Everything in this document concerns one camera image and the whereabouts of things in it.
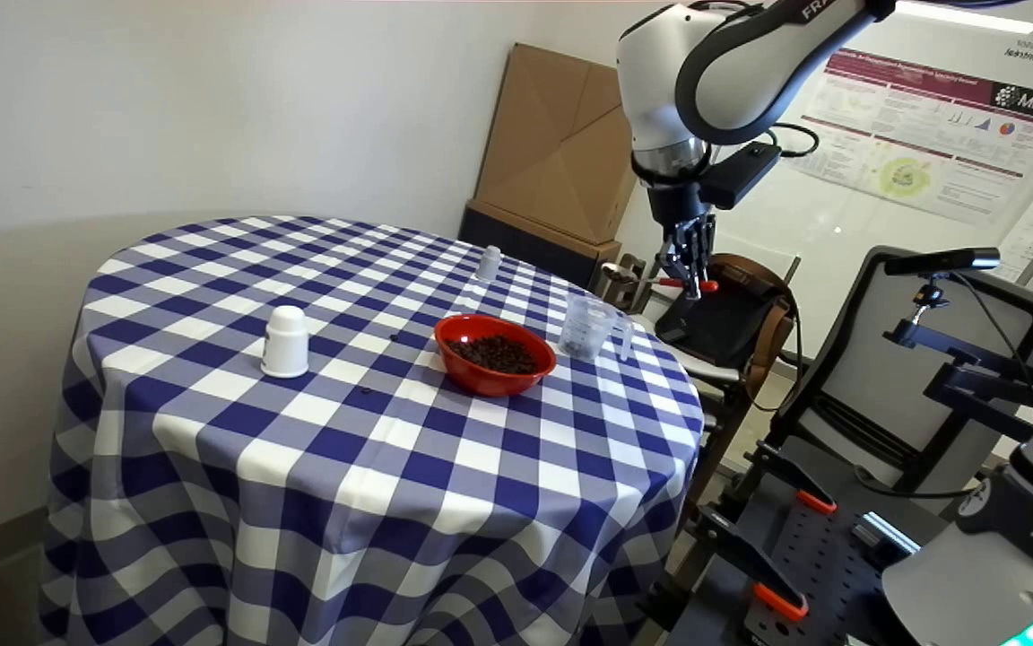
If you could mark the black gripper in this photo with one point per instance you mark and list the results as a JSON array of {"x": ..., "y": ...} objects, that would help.
[{"x": 685, "y": 224}]

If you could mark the orange handled metal spoon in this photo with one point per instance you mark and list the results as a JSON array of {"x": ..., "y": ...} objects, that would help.
[{"x": 707, "y": 290}]

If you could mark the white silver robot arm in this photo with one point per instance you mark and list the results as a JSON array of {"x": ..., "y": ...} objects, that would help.
[{"x": 701, "y": 83}]

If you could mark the white Franka robot base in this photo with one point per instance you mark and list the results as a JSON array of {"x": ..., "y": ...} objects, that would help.
[{"x": 972, "y": 583}]

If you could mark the clear plastic measuring jug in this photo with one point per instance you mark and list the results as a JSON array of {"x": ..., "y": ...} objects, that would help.
[{"x": 594, "y": 323}]

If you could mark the red bowl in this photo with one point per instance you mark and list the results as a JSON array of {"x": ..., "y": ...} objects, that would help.
[{"x": 452, "y": 332}]

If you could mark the dark wooden chair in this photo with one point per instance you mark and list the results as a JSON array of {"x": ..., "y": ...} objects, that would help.
[{"x": 739, "y": 328}]

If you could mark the brown cardboard sheet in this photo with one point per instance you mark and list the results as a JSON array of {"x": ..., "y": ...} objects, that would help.
[{"x": 557, "y": 151}]

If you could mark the dark coffee beans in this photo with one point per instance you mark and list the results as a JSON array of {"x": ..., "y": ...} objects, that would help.
[{"x": 499, "y": 355}]

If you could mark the white upturned plastic cup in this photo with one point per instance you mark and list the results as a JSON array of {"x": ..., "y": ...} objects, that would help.
[{"x": 284, "y": 344}]

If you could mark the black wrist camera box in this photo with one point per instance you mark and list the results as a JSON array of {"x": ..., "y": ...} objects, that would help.
[{"x": 731, "y": 181}]

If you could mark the research wall poster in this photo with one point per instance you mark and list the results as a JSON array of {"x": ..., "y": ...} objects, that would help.
[{"x": 923, "y": 139}]

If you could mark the black clamp orange handles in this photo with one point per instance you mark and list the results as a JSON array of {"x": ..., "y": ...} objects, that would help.
[{"x": 811, "y": 552}]

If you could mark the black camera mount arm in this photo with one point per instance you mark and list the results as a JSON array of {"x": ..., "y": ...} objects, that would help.
[{"x": 972, "y": 377}]

